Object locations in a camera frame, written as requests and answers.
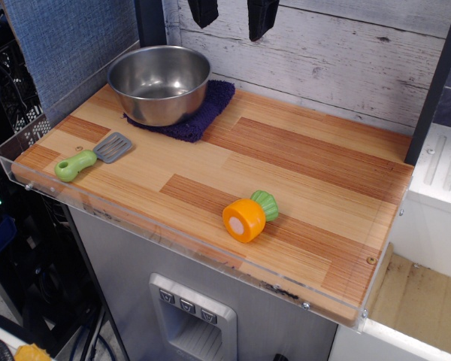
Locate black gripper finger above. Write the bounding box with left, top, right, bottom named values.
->
left=188, top=0, right=219, bottom=29
left=247, top=0, right=280, bottom=41

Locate orange toy carrot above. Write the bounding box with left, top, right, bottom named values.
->
left=222, top=190, right=279, bottom=243

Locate purple cloth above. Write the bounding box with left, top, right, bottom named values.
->
left=123, top=80, right=236, bottom=143

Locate stainless steel bowl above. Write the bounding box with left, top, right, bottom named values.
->
left=107, top=45, right=211, bottom=127

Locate blue fabric partition panel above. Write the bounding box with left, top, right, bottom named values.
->
left=2, top=1, right=138, bottom=109

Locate black plastic crate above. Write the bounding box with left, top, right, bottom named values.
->
left=0, top=41, right=43, bottom=133

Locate silver toy fridge cabinet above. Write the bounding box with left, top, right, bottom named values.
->
left=71, top=209, right=337, bottom=360

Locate white toy sink unit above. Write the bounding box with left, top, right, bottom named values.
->
left=330, top=124, right=451, bottom=360

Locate yellow object bottom left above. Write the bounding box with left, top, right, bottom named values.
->
left=14, top=344, right=52, bottom=361

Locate black vertical post right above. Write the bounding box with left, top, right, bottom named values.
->
left=404, top=26, right=451, bottom=165

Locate green handled grey toy spatula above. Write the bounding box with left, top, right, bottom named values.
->
left=54, top=132, right=132, bottom=182

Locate clear acrylic guard rail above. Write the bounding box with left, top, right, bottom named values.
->
left=0, top=111, right=413, bottom=326

